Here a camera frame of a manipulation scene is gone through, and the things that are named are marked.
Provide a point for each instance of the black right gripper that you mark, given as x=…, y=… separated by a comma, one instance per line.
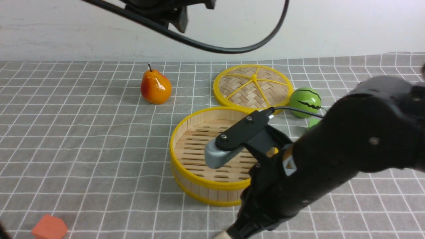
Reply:
x=260, y=200

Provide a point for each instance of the white toy dumpling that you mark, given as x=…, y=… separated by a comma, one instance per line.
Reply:
x=223, y=235

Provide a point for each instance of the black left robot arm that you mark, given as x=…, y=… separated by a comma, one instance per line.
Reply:
x=165, y=12

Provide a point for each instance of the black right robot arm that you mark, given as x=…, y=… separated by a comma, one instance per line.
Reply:
x=377, y=126

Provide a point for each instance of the bamboo steamer tray yellow rim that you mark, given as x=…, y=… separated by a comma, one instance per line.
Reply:
x=217, y=187

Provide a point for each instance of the yellow woven steamer lid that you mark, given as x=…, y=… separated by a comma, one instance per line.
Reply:
x=251, y=87

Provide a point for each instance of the green wooden cube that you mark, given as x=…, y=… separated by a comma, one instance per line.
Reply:
x=313, y=122

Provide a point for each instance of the green toy watermelon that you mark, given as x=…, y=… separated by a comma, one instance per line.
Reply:
x=307, y=99

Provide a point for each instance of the orange yellow toy pear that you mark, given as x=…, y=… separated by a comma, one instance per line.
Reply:
x=155, y=88

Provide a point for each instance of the grey checkered tablecloth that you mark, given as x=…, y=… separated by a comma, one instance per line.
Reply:
x=79, y=143

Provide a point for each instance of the orange wooden block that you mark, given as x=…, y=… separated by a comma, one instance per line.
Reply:
x=49, y=227

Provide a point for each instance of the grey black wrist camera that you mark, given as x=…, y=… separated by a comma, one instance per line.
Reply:
x=249, y=133

